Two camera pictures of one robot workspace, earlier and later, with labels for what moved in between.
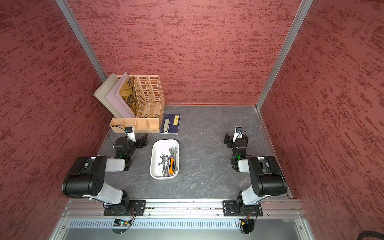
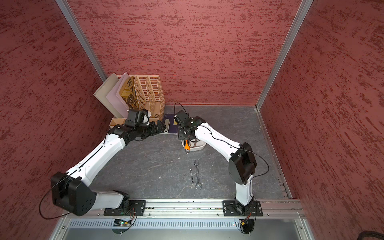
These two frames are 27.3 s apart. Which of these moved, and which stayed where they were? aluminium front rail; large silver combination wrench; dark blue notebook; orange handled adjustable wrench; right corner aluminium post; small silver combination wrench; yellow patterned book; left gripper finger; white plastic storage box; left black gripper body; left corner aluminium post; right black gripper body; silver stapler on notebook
Moved: left gripper finger; orange handled adjustable wrench; large silver combination wrench; small silver combination wrench; white plastic storage box; left black gripper body; right black gripper body
Stayed: aluminium front rail; dark blue notebook; right corner aluminium post; yellow patterned book; left corner aluminium post; silver stapler on notebook
